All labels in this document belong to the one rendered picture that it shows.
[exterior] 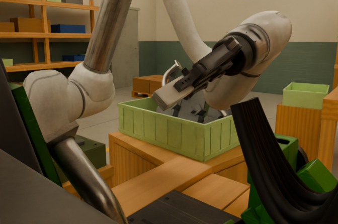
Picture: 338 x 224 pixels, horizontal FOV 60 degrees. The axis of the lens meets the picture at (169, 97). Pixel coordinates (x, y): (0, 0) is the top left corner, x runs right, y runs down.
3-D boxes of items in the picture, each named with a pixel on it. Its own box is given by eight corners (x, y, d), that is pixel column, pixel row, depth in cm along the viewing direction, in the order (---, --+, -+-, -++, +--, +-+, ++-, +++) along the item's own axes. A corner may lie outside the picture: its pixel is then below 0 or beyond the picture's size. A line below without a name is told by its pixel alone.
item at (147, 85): (131, 96, 676) (131, 77, 668) (156, 92, 736) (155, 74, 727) (170, 104, 598) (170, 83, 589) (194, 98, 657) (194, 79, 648)
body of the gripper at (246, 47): (213, 53, 63) (187, 68, 56) (235, 24, 56) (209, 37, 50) (237, 78, 61) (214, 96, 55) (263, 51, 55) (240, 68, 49)
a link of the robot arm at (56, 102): (12, 134, 102) (5, 72, 98) (56, 122, 117) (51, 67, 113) (44, 142, 94) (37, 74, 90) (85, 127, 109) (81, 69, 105)
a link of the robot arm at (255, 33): (247, 13, 60) (232, 20, 56) (279, 44, 58) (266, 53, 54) (223, 44, 67) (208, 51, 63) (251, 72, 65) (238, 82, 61)
